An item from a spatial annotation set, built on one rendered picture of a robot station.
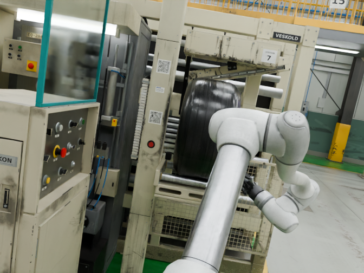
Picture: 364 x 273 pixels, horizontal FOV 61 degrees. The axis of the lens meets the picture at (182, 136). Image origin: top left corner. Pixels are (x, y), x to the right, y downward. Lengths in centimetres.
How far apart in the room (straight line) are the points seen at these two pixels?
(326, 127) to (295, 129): 1012
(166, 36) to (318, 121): 952
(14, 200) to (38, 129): 26
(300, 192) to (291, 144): 52
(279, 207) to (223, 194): 65
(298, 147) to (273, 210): 53
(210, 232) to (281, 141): 37
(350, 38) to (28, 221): 687
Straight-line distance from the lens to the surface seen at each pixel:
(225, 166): 92
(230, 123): 101
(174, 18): 181
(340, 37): 731
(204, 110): 158
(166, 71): 178
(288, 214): 149
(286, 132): 99
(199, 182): 176
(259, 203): 152
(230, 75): 217
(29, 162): 115
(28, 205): 120
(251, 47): 207
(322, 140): 1112
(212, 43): 205
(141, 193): 190
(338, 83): 1123
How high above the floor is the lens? 141
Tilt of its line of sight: 9 degrees down
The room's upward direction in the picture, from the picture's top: 10 degrees clockwise
